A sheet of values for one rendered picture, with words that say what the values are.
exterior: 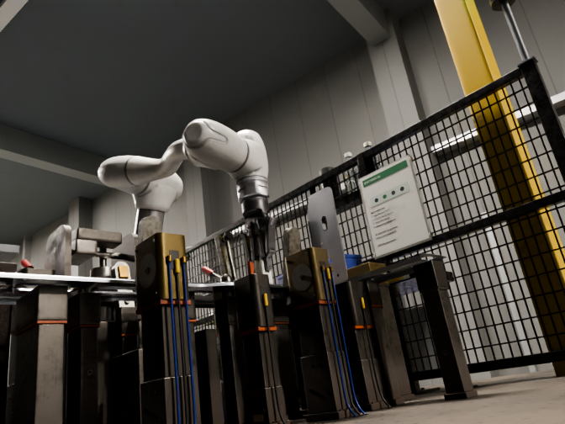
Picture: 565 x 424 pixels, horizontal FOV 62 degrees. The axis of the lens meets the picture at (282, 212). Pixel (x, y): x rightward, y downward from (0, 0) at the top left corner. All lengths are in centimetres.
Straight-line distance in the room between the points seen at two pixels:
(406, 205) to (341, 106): 374
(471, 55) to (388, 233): 64
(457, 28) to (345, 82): 369
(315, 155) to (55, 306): 456
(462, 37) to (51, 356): 150
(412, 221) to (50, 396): 117
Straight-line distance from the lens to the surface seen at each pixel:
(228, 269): 138
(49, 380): 89
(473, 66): 171
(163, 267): 82
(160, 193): 179
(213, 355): 109
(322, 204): 150
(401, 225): 165
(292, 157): 547
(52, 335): 90
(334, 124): 528
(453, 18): 183
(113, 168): 170
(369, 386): 111
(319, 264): 103
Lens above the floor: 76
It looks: 20 degrees up
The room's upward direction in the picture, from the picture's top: 9 degrees counter-clockwise
